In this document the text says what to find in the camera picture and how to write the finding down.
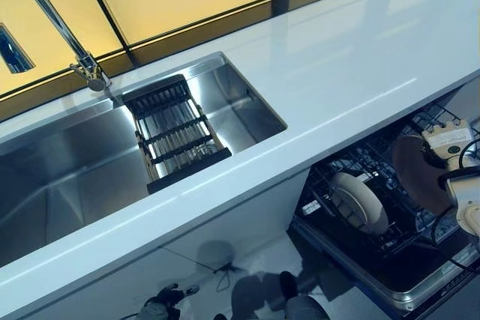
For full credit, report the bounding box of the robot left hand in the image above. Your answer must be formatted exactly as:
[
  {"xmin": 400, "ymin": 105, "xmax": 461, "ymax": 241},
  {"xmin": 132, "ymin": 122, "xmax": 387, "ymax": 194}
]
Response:
[{"xmin": 136, "ymin": 282, "xmax": 200, "ymax": 320}]

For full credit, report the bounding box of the black robot right foot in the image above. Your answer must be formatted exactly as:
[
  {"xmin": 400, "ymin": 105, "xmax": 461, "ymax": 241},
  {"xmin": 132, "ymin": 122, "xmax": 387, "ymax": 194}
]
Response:
[{"xmin": 278, "ymin": 271, "xmax": 300, "ymax": 299}]

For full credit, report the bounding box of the dishwasher upper wire basket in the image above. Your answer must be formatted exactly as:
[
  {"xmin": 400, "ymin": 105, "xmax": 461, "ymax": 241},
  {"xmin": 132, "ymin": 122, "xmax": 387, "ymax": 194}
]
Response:
[{"xmin": 407, "ymin": 103, "xmax": 470, "ymax": 138}]

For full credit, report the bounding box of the black slatted sink drying rack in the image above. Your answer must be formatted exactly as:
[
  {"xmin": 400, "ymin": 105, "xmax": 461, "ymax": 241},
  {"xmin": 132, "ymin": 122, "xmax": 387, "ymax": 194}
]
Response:
[{"xmin": 122, "ymin": 75, "xmax": 233, "ymax": 196}]

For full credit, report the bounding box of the stainless steel sink basin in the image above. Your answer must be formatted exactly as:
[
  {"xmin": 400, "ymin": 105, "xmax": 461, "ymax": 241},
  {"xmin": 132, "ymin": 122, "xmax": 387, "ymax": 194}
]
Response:
[{"xmin": 0, "ymin": 51, "xmax": 290, "ymax": 232}]

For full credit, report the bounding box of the grey robot right leg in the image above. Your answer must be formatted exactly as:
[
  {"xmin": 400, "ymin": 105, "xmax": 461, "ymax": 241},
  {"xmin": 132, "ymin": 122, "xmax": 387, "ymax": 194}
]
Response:
[{"xmin": 283, "ymin": 295, "xmax": 328, "ymax": 320}]

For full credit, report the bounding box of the cream ceramic plate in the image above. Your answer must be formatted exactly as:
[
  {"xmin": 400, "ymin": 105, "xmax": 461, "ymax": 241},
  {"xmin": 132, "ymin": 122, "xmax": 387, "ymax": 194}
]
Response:
[
  {"xmin": 329, "ymin": 171, "xmax": 389, "ymax": 235},
  {"xmin": 391, "ymin": 133, "xmax": 458, "ymax": 217}
]

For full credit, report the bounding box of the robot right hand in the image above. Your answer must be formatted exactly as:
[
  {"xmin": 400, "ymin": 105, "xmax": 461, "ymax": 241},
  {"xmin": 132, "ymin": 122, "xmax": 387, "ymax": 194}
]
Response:
[{"xmin": 419, "ymin": 116, "xmax": 473, "ymax": 166}]

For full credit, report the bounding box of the chrome pull-down kitchen faucet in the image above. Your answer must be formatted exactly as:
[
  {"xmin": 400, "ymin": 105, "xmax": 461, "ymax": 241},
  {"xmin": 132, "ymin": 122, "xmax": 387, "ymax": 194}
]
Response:
[{"xmin": 0, "ymin": 0, "xmax": 113, "ymax": 93}]

